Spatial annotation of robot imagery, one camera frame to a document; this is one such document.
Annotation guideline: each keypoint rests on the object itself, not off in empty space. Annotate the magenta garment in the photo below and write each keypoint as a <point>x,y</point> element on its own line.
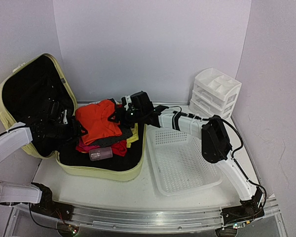
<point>82,148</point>

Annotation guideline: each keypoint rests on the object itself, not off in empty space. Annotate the black garment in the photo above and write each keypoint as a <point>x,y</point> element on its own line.
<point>126,133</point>

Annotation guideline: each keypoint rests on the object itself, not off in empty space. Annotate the orange garment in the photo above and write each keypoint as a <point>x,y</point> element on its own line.
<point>94,118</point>

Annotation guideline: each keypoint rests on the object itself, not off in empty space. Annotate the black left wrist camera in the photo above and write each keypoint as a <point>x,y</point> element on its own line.
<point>54,111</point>

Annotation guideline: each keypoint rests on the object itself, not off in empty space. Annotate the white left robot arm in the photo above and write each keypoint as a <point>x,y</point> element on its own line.
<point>15,187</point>

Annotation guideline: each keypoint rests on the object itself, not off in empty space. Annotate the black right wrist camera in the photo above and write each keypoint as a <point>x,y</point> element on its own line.
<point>141,101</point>

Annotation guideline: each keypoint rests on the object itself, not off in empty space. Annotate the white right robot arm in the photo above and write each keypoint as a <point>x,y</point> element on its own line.
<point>216,148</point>

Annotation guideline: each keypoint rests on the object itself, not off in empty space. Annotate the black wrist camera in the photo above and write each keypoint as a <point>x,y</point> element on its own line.
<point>141,101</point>
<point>54,111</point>

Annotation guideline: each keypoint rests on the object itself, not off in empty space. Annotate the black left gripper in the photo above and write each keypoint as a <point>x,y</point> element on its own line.
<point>73,129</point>

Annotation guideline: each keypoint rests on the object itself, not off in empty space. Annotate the pale green hard-shell suitcase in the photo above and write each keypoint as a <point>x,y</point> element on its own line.
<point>42,79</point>

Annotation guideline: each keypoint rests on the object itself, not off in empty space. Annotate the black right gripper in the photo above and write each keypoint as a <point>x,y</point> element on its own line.
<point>120,113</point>

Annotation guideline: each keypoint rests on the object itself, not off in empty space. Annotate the white plastic drawer organizer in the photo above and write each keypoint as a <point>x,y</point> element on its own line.
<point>214,93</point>

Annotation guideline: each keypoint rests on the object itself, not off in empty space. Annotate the white perforated plastic basket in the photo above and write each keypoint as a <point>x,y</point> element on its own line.
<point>177,163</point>

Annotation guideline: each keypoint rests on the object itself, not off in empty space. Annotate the yellow folded garment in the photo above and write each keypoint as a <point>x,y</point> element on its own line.
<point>134,136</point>

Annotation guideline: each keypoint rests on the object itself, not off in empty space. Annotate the clear pink plastic bottle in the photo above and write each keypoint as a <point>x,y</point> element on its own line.
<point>100,154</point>

